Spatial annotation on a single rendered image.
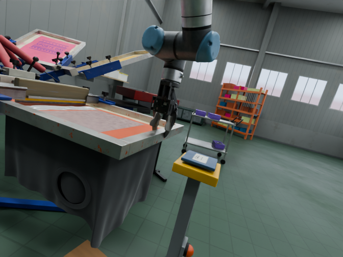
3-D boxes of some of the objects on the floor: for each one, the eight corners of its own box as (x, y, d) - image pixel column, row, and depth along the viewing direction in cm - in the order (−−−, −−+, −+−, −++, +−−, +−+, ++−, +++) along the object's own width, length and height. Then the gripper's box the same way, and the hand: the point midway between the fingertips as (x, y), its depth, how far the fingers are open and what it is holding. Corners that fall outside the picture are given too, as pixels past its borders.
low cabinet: (202, 123, 1028) (205, 112, 1016) (201, 126, 878) (205, 113, 866) (176, 116, 1058) (178, 105, 1046) (170, 118, 908) (173, 105, 896)
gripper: (150, 77, 60) (139, 133, 64) (181, 83, 57) (166, 143, 61) (160, 80, 69) (149, 131, 72) (187, 86, 65) (174, 139, 69)
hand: (160, 132), depth 69 cm, fingers closed on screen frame, 4 cm apart
